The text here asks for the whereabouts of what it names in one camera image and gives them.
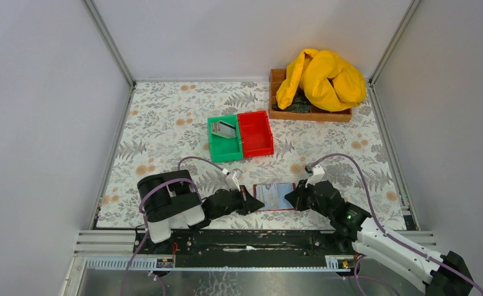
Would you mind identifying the blue card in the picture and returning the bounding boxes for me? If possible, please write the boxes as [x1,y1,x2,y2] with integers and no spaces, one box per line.
[256,184,280,210]

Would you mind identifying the red leather card holder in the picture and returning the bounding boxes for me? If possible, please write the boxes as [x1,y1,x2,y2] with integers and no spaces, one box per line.
[253,183,295,212]

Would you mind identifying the green plastic bin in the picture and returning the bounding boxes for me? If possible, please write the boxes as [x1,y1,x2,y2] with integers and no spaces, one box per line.
[207,114,244,163]

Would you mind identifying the red plastic bin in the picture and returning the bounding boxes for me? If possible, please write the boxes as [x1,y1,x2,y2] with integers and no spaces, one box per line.
[237,110,275,158]

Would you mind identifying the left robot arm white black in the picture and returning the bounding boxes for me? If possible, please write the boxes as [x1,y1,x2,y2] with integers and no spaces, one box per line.
[137,168,265,244]

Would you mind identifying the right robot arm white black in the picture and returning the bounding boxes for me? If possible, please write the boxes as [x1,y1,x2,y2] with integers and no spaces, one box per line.
[285,180,474,295]

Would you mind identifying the silver cards in green bin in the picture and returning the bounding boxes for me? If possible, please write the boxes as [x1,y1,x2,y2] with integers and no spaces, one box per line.
[211,120,237,139]

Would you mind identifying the dark green item in tray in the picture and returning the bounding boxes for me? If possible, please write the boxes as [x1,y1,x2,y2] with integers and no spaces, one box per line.
[271,92,313,113]

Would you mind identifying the wooden tray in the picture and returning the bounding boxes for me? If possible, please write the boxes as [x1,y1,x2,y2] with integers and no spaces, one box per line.
[268,68,352,123]

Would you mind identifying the yellow cloth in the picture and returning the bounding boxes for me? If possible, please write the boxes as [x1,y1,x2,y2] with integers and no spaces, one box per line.
[276,49,367,112]

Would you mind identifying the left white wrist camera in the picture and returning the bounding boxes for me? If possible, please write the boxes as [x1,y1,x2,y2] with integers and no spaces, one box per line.
[221,168,243,191]

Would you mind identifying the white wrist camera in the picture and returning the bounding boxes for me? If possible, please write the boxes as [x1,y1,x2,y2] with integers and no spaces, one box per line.
[221,168,243,191]
[305,164,325,187]

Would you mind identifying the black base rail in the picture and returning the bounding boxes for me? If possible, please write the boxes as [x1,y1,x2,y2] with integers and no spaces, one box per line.
[133,229,359,271]

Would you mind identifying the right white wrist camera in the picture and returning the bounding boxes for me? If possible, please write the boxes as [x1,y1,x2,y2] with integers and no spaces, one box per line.
[305,164,325,187]

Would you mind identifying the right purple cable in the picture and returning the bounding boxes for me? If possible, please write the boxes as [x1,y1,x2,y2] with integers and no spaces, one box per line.
[306,153,483,296]

